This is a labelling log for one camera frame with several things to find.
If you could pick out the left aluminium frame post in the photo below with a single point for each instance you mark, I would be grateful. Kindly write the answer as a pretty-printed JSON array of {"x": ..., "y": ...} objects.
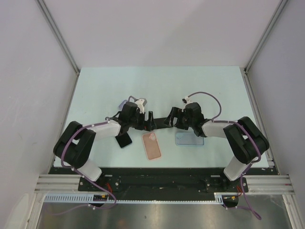
[{"x": 58, "y": 35}]

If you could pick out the aluminium cross rail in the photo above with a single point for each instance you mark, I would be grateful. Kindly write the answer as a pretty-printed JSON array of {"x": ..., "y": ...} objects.
[{"x": 257, "y": 184}]

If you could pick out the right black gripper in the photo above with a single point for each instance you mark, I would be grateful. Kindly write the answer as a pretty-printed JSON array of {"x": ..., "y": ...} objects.
[{"x": 174, "y": 113}]

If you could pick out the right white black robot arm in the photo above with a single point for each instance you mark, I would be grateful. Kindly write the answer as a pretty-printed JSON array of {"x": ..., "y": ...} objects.
[{"x": 245, "y": 139}]

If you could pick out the aluminium frame post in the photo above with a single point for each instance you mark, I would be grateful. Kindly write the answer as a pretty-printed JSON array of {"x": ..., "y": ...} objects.
[
  {"x": 58, "y": 35},
  {"x": 267, "y": 32}
]

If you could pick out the black phone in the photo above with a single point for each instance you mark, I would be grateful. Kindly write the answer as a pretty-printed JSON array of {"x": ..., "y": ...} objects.
[
  {"x": 162, "y": 123},
  {"x": 123, "y": 140}
]

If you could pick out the right aluminium frame post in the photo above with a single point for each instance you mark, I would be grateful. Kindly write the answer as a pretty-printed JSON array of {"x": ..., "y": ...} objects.
[{"x": 267, "y": 32}]

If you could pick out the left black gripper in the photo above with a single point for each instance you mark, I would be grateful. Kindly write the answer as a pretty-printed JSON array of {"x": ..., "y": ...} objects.
[{"x": 150, "y": 123}]

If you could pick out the white slotted cable duct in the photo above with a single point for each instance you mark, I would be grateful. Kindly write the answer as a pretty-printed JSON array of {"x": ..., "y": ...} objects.
[{"x": 83, "y": 197}]

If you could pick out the purple phone case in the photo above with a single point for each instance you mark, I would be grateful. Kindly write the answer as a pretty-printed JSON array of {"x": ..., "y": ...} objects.
[{"x": 122, "y": 104}]

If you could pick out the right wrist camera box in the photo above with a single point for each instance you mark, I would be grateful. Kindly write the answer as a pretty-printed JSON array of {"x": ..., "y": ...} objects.
[{"x": 186, "y": 100}]

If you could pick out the pink phone case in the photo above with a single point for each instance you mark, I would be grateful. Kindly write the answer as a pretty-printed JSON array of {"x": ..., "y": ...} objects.
[{"x": 151, "y": 146}]

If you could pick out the blue phone case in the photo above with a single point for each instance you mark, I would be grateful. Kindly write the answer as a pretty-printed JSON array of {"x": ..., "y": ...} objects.
[{"x": 188, "y": 139}]

